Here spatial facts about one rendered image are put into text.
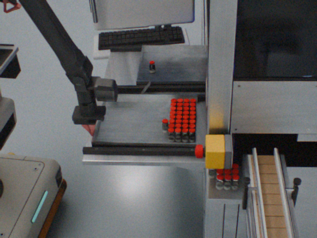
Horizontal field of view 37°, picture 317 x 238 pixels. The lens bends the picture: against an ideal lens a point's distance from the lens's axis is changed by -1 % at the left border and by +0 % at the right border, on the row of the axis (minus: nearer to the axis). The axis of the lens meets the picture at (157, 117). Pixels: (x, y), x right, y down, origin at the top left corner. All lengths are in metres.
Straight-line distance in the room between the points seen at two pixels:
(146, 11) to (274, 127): 1.13
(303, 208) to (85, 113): 0.79
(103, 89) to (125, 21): 0.94
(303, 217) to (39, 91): 2.24
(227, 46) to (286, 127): 0.32
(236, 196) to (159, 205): 1.16
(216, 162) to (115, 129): 0.44
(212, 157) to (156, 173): 1.37
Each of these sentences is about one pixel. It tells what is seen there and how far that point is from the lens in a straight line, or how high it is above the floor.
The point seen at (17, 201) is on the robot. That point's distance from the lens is 2.32.
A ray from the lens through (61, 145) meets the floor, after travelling 2.96.
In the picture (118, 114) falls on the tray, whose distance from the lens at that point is 1.70.
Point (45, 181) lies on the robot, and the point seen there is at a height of 0.27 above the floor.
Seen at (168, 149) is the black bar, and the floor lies 0.90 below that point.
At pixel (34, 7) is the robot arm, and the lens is 1.32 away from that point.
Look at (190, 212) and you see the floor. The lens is 2.50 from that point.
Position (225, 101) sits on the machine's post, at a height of 1.13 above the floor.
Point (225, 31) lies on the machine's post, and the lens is 1.21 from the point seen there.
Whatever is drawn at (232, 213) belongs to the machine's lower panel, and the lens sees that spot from 1.67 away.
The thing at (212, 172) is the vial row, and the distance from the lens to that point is 1.44.
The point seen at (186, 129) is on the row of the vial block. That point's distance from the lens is 1.55.
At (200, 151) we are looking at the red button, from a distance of 1.36.
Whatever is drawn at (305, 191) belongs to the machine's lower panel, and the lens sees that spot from 1.62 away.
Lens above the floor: 1.95
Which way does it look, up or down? 40 degrees down
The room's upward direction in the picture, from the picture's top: 4 degrees counter-clockwise
